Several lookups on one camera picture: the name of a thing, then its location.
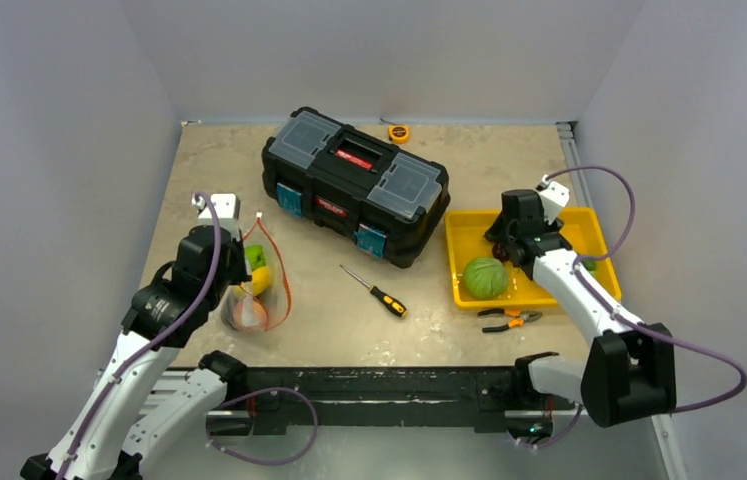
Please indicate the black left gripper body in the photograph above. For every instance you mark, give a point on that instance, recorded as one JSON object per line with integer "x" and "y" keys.
{"x": 236, "y": 272}

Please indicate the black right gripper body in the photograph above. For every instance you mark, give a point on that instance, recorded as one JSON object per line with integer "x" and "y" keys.
{"x": 502, "y": 234}

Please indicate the dark red plum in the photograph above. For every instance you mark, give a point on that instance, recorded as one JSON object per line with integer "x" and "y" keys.
{"x": 499, "y": 253}

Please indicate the yellow corn cob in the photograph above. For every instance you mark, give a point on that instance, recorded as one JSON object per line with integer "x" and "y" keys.
{"x": 260, "y": 282}

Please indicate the red pink peach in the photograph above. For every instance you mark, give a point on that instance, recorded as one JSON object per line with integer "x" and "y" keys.
{"x": 245, "y": 317}

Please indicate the clear orange zip top bag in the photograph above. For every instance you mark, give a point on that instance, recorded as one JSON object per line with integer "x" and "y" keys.
{"x": 265, "y": 301}

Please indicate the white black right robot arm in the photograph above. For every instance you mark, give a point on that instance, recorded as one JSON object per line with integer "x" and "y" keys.
{"x": 629, "y": 372}

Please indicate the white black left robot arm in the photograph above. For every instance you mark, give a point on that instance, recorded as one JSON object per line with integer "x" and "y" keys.
{"x": 159, "y": 322}

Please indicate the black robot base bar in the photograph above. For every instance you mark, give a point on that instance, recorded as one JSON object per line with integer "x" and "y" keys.
{"x": 269, "y": 400}

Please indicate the yellow plastic tray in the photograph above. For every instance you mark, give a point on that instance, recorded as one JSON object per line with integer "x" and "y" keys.
{"x": 464, "y": 231}

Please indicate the green round cabbage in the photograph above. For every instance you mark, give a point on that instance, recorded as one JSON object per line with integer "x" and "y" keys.
{"x": 485, "y": 278}

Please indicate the green cucumber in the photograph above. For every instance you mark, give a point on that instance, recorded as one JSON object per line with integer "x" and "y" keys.
{"x": 589, "y": 264}

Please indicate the orange black pliers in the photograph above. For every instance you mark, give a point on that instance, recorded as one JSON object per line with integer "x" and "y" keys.
{"x": 514, "y": 318}

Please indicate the black plastic toolbox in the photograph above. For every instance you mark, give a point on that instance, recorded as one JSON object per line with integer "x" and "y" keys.
{"x": 385, "y": 199}

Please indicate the black yellow screwdriver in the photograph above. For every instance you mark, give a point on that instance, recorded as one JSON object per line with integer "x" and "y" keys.
{"x": 390, "y": 303}

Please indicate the yellow tape measure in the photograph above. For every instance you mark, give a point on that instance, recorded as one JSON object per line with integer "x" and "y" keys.
{"x": 398, "y": 133}

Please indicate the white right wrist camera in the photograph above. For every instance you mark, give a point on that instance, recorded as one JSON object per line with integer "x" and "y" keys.
{"x": 554, "y": 198}

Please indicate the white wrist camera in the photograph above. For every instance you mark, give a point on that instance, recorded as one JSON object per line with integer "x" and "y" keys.
{"x": 226, "y": 207}
{"x": 554, "y": 198}

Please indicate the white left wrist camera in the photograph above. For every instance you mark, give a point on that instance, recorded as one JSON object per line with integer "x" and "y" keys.
{"x": 226, "y": 207}

